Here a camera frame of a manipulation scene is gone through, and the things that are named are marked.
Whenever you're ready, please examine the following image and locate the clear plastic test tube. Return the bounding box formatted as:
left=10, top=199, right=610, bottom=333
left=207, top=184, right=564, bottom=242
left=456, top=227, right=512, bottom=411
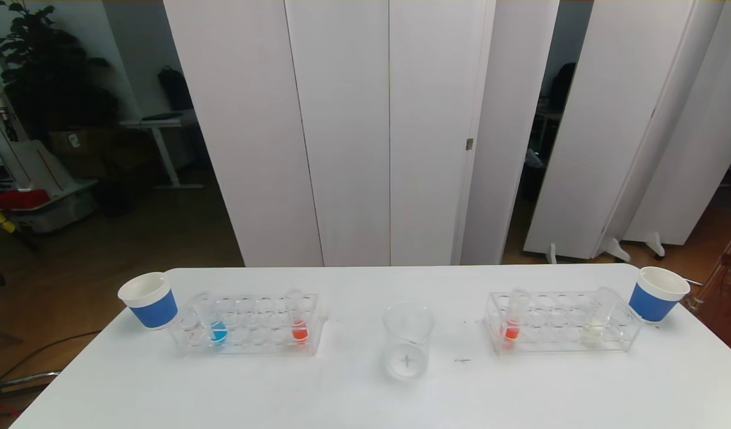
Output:
left=500, top=288, right=531, bottom=350

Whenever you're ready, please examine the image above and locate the yellow liquid test tube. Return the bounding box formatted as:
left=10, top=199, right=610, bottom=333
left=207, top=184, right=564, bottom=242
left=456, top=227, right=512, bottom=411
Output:
left=581, top=287, right=618, bottom=347

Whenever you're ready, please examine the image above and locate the red plastic box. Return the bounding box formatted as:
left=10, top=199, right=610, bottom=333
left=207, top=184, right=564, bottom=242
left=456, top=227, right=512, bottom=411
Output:
left=0, top=189, right=50, bottom=210

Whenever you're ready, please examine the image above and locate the black chair backrest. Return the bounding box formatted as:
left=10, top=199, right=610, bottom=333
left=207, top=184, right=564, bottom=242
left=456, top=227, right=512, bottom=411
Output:
left=547, top=61, right=577, bottom=113

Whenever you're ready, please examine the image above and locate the silver metal frame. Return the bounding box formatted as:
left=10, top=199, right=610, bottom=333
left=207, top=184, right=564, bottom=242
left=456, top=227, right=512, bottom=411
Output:
left=0, top=331, right=62, bottom=429

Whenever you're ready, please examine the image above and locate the white machine with base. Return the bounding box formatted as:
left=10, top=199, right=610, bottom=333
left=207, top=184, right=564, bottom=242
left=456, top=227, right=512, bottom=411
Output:
left=0, top=54, right=98, bottom=233

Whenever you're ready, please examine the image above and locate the black backpack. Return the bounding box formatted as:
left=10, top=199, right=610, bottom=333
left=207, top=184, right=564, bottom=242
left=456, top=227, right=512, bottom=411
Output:
left=157, top=66, right=194, bottom=111

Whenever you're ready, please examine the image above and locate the black floor cable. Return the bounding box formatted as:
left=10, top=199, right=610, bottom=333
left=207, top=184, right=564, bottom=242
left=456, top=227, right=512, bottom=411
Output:
left=0, top=329, right=104, bottom=382

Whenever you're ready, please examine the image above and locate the clear acrylic test tube rack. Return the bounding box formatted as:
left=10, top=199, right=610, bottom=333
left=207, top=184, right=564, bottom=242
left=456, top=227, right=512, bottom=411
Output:
left=483, top=290, right=643, bottom=355
left=169, top=292, right=328, bottom=356

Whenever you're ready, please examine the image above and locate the white office desk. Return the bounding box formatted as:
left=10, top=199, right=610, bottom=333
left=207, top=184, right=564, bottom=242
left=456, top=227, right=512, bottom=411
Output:
left=120, top=110, right=204, bottom=190

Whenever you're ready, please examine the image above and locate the brown metal stand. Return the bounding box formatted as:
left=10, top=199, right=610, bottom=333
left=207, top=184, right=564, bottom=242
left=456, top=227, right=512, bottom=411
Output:
left=687, top=216, right=731, bottom=358

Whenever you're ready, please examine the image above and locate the white blue paper cup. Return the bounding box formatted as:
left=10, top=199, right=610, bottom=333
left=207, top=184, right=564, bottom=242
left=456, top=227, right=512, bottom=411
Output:
left=117, top=272, right=179, bottom=329
left=629, top=266, right=691, bottom=323

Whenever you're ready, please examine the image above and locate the dark green potted plant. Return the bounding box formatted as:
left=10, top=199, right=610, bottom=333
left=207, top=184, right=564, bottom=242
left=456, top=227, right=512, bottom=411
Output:
left=0, top=0, right=119, bottom=141

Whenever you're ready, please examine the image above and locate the clear glass beaker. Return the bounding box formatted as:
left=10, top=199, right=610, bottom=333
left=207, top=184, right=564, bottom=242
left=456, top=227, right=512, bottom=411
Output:
left=382, top=301, right=436, bottom=382

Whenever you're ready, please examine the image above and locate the white partition panel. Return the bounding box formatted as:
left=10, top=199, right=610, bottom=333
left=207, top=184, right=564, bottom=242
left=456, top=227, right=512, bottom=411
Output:
left=523, top=0, right=726, bottom=265
left=604, top=0, right=731, bottom=259
left=163, top=0, right=560, bottom=267

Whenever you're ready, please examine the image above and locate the brown cardboard box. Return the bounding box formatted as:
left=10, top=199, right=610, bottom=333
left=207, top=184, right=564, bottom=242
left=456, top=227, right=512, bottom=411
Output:
left=48, top=126, right=119, bottom=158

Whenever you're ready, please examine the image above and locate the blue liquid test tube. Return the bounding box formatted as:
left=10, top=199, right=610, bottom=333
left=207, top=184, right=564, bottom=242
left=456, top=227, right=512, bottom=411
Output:
left=194, top=292, right=229, bottom=346

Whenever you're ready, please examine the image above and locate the red liquid test tube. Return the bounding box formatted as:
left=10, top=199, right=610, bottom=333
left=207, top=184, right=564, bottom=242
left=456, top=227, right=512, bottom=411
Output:
left=284, top=288, right=310, bottom=344

